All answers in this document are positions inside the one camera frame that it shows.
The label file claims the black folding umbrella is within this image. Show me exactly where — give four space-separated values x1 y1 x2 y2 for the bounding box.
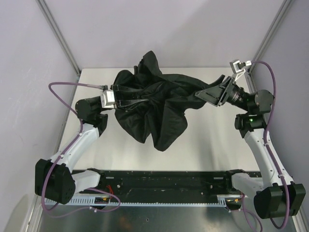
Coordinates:
113 51 208 151

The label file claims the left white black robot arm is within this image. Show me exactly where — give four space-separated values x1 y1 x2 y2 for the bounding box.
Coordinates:
34 96 108 204

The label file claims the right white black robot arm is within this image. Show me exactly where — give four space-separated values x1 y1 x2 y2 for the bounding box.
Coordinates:
195 76 306 219

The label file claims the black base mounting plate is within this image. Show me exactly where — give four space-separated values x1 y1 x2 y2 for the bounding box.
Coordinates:
72 169 244 203

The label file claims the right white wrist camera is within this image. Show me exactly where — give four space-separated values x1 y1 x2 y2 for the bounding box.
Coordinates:
229 59 252 82

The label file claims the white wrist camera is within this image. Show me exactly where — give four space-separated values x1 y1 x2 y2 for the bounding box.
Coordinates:
229 59 252 82
100 86 116 109

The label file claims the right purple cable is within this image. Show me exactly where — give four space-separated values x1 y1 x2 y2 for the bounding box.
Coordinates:
251 60 290 229

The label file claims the purple cable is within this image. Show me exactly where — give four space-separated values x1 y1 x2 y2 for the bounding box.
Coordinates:
41 82 107 213
251 60 290 229

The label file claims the right aluminium frame post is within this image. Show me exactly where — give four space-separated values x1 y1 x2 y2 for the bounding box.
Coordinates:
252 0 295 61

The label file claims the aluminium frame post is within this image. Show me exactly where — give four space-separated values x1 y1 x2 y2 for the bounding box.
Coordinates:
35 0 81 76
252 0 295 61

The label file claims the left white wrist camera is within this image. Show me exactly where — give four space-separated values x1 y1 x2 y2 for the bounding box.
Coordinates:
100 86 116 109

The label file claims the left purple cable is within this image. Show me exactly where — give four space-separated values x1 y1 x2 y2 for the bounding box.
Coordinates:
41 82 107 213

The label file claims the left aluminium frame post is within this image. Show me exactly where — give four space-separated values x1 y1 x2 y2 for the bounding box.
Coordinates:
35 0 81 76

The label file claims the grey slotted cable duct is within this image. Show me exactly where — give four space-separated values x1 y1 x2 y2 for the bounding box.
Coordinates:
70 196 229 206

